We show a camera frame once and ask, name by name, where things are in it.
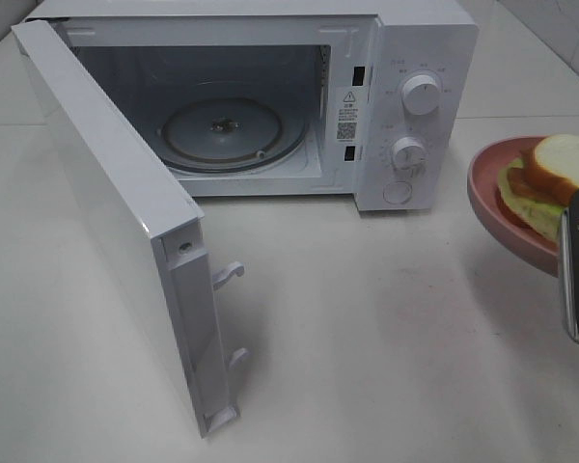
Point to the round white door button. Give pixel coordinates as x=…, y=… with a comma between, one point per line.
x=397, y=192

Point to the white microwave door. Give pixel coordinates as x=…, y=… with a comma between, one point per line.
x=146, y=227

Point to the white timer knob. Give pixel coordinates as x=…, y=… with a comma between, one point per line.
x=408, y=153

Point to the pink round plate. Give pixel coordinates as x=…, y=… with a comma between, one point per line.
x=484, y=197

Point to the white bread sandwich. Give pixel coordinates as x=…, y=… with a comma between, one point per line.
x=538, y=184

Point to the glass microwave turntable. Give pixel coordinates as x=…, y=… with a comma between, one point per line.
x=220, y=134

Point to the white microwave oven body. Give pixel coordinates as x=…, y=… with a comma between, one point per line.
x=152, y=58

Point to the white warning label sticker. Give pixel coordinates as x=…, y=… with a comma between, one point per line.
x=347, y=114

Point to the upper white power knob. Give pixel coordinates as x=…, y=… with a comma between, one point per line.
x=420, y=93

